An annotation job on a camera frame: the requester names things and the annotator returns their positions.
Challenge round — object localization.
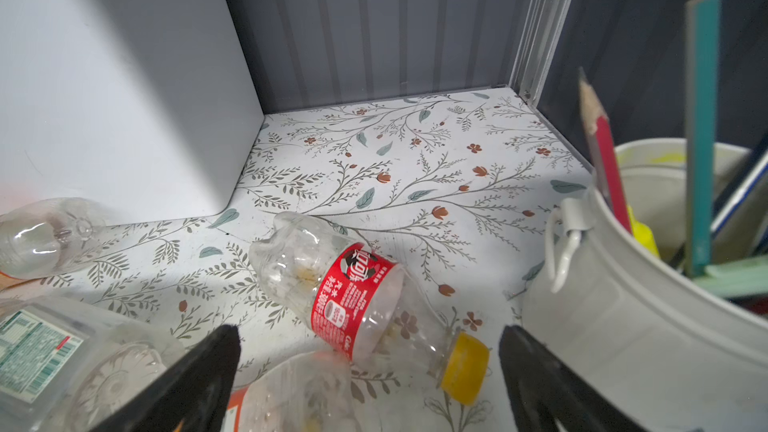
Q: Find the clear crumpled bottle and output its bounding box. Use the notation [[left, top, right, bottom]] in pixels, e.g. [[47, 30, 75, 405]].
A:
[[221, 351, 363, 432]]

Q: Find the clear bottle orange label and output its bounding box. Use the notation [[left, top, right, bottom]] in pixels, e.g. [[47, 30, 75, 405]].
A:
[[1, 197, 106, 289]]

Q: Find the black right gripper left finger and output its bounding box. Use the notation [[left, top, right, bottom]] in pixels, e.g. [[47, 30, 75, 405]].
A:
[[94, 325, 241, 432]]

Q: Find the square bottle pink label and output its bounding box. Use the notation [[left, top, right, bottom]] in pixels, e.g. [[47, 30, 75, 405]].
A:
[[1, 297, 185, 431]]

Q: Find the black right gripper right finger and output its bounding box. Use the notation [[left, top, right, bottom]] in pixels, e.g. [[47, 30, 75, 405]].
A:
[[498, 325, 643, 431]]

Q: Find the red label yellow cap bottle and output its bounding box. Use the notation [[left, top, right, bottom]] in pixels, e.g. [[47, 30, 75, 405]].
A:
[[248, 212, 490, 406]]

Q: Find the red pencil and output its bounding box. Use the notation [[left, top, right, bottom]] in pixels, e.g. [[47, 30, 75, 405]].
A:
[[578, 68, 632, 234]]

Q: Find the white pencil cup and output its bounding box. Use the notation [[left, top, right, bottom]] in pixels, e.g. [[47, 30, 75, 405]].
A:
[[522, 138, 767, 431]]

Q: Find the green ruler stick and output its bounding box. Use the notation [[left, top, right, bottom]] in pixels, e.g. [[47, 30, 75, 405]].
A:
[[684, 0, 722, 279]]

